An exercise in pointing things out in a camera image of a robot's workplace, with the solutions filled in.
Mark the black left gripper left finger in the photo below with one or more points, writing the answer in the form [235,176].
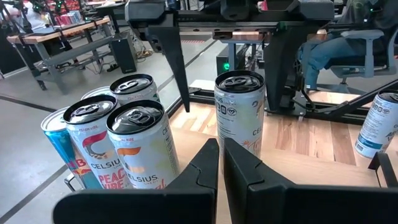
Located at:
[140,205]

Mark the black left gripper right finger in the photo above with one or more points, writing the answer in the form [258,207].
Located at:
[295,205]

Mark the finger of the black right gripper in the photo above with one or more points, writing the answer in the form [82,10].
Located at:
[283,62]
[171,53]

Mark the white Celsius can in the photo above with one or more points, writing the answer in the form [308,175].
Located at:
[93,149]
[146,155]
[239,118]
[133,85]
[376,124]

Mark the blue silver Red Bull can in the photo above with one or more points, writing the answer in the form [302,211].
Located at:
[96,92]
[65,146]

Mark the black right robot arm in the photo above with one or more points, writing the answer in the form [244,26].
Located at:
[303,84]

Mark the person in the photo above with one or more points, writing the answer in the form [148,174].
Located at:
[326,53]

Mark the black computer tower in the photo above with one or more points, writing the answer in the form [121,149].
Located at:
[124,53]

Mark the black box with green light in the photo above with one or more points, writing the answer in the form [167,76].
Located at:
[225,63]

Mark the grey office chair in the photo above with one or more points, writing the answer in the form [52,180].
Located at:
[363,53]

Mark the wooden background table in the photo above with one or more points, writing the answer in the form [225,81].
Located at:
[56,34]

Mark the wooden shelf with black frame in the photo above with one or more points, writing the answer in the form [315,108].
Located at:
[311,168]

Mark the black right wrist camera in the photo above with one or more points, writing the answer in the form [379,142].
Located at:
[234,9]

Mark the black aluminium table frame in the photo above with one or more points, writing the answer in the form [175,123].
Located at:
[202,93]

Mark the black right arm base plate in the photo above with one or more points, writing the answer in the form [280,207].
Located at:
[292,113]

